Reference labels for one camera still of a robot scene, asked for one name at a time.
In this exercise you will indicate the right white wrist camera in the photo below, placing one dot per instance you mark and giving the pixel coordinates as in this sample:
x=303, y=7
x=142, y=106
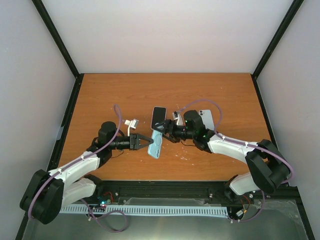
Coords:
x=177, y=118

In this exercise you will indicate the small circuit board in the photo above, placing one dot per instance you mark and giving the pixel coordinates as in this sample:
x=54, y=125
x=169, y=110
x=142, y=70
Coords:
x=106, y=199

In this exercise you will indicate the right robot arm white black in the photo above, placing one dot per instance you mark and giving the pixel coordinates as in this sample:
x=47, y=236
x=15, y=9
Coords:
x=267, y=167

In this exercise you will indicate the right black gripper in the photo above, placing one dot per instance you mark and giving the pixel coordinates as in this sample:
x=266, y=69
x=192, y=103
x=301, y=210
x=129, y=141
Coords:
x=168, y=123

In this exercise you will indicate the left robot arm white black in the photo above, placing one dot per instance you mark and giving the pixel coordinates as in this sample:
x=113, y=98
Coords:
x=50, y=191

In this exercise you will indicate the light blue phone case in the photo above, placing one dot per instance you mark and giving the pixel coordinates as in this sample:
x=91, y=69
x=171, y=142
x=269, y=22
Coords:
x=154, y=149

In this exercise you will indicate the black aluminium frame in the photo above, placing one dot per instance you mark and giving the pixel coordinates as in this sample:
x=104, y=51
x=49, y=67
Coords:
x=212, y=192

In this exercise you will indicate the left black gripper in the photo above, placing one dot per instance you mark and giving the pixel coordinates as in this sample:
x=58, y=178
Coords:
x=134, y=143

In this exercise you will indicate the black screen phone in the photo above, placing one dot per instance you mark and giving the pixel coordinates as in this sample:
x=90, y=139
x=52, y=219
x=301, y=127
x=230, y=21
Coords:
x=159, y=116

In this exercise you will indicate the light blue cable duct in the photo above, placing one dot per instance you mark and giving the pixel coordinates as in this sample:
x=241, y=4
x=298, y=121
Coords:
x=161, y=211

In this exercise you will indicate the light blue phone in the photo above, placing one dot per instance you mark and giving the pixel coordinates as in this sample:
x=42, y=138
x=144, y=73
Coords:
x=207, y=118

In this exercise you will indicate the beige phone case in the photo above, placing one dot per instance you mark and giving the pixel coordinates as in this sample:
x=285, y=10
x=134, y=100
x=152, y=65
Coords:
x=158, y=117

